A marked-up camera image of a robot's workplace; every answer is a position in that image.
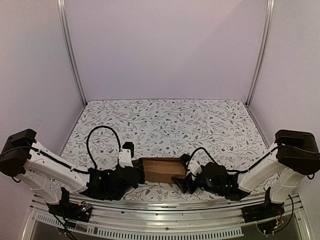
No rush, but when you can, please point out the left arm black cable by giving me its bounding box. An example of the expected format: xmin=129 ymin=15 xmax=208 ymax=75
xmin=86 ymin=125 xmax=121 ymax=171

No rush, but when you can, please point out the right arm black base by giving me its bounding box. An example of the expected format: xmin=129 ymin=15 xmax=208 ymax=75
xmin=241 ymin=187 xmax=285 ymax=223

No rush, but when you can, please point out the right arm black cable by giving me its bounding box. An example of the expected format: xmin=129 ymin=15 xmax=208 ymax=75
xmin=188 ymin=146 xmax=281 ymax=173

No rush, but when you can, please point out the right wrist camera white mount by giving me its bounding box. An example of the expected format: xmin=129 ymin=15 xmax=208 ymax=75
xmin=180 ymin=154 xmax=202 ymax=181

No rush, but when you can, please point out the left aluminium frame post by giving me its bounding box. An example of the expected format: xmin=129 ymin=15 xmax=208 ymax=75
xmin=57 ymin=0 xmax=88 ymax=107

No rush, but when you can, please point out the right aluminium frame post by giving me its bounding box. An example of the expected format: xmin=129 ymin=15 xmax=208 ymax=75
xmin=245 ymin=0 xmax=275 ymax=108

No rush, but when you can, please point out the floral patterned table mat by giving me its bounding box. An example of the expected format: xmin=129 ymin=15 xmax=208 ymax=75
xmin=49 ymin=99 xmax=280 ymax=202

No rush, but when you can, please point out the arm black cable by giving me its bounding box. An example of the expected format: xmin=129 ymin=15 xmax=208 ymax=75
xmin=188 ymin=146 xmax=281 ymax=173
xmin=86 ymin=125 xmax=121 ymax=171

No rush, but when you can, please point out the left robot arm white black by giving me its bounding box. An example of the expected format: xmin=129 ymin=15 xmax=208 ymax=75
xmin=0 ymin=129 xmax=145 ymax=217

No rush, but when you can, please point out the aluminium frame post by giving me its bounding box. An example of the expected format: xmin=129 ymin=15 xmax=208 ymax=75
xmin=245 ymin=0 xmax=275 ymax=108
xmin=57 ymin=0 xmax=88 ymax=107

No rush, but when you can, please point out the aluminium front rail frame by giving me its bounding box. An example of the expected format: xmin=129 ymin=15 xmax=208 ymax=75
xmin=21 ymin=193 xmax=312 ymax=240

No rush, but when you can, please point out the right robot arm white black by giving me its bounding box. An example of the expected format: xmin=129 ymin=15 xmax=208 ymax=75
xmin=171 ymin=129 xmax=320 ymax=218

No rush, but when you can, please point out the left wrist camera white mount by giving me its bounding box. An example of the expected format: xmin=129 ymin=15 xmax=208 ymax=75
xmin=118 ymin=141 xmax=134 ymax=168

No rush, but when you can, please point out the brown cardboard paper box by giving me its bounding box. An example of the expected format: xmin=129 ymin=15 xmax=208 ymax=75
xmin=140 ymin=157 xmax=187 ymax=184

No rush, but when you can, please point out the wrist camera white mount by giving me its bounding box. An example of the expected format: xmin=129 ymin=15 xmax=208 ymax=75
xmin=118 ymin=141 xmax=134 ymax=168
xmin=180 ymin=154 xmax=202 ymax=181

